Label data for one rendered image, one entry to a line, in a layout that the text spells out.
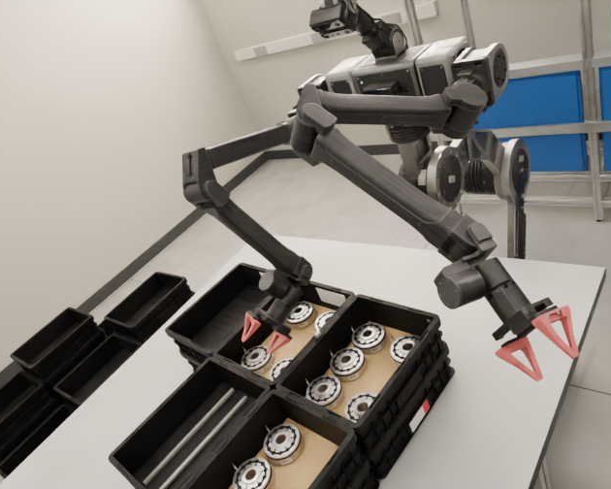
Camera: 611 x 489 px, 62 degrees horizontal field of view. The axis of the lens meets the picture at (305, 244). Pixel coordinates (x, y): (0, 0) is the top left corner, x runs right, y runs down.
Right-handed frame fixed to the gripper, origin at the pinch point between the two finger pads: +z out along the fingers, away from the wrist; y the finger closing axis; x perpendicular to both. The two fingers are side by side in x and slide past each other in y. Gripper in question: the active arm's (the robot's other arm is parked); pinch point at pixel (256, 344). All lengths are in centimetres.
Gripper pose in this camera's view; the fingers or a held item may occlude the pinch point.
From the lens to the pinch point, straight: 148.6
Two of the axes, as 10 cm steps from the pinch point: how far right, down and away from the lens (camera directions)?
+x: -4.7, -2.9, 8.3
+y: 6.9, 4.7, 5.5
